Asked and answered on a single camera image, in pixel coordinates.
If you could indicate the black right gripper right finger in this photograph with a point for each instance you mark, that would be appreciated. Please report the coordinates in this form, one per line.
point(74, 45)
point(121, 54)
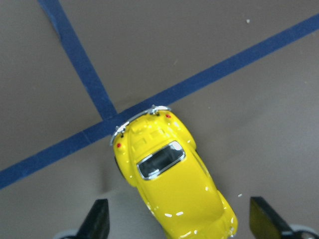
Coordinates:
point(266, 223)

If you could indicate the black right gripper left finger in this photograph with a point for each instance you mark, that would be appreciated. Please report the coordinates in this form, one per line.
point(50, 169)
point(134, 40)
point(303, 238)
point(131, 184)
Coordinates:
point(97, 223)

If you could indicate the yellow toy beetle car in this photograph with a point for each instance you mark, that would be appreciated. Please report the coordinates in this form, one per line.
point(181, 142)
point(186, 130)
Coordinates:
point(156, 154)

